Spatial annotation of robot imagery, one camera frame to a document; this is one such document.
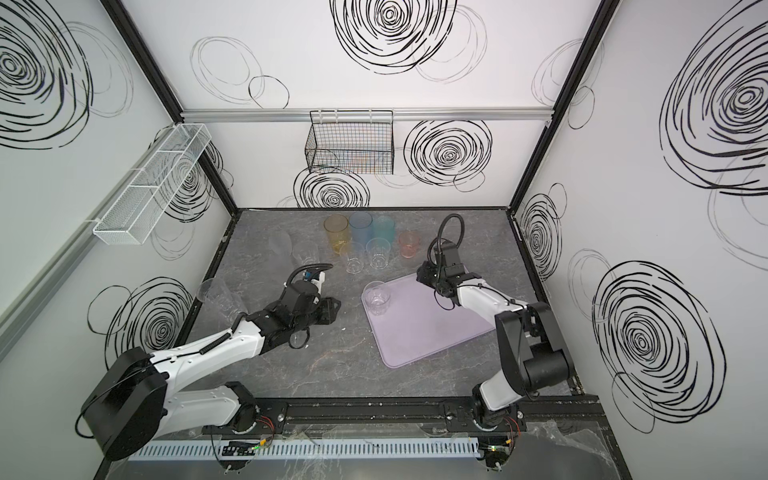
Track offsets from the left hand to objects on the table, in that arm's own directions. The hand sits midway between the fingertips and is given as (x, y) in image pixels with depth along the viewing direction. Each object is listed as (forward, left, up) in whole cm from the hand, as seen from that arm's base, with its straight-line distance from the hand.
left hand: (340, 303), depth 85 cm
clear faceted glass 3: (+5, -10, -4) cm, 12 cm away
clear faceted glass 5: (+1, +35, -6) cm, 35 cm away
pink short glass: (+27, -20, -5) cm, 34 cm away
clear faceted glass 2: (+22, -1, -6) cm, 23 cm away
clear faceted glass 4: (+21, +16, -4) cm, 26 cm away
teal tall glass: (+30, -11, 0) cm, 32 cm away
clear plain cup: (+4, +41, -7) cm, 42 cm away
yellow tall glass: (+25, +4, +5) cm, 26 cm away
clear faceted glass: (+23, -10, -4) cm, 25 cm away
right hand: (+12, -23, 0) cm, 26 cm away
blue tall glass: (+29, -4, -2) cm, 29 cm away
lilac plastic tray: (-1, -23, -8) cm, 25 cm away
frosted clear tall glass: (+20, +25, -7) cm, 33 cm away
